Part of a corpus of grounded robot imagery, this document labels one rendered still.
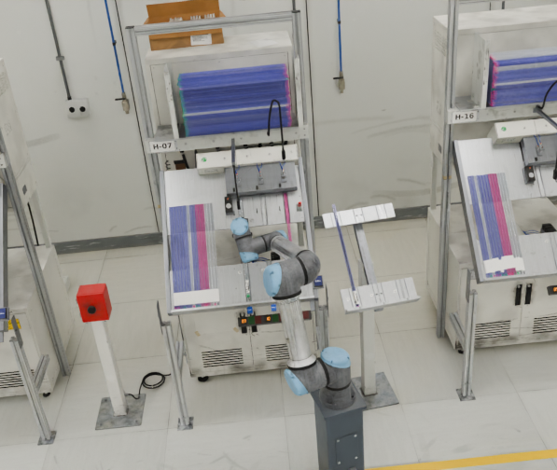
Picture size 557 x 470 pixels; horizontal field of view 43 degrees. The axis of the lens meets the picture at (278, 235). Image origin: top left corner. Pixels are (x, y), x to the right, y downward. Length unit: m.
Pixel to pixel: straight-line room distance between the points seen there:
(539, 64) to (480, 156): 0.50
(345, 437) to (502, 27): 2.03
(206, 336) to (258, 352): 0.30
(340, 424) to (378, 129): 2.62
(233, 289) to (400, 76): 2.27
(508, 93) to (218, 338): 1.89
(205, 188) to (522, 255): 1.54
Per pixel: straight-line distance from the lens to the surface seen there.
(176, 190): 3.46
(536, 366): 4.08
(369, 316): 3.48
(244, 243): 3.00
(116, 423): 3.86
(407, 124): 5.09
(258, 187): 3.36
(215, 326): 3.71
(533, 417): 3.78
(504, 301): 3.91
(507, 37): 3.65
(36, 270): 3.88
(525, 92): 3.56
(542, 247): 3.52
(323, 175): 5.13
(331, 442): 3.02
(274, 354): 3.84
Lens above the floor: 2.56
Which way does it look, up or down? 29 degrees down
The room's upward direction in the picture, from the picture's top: 5 degrees counter-clockwise
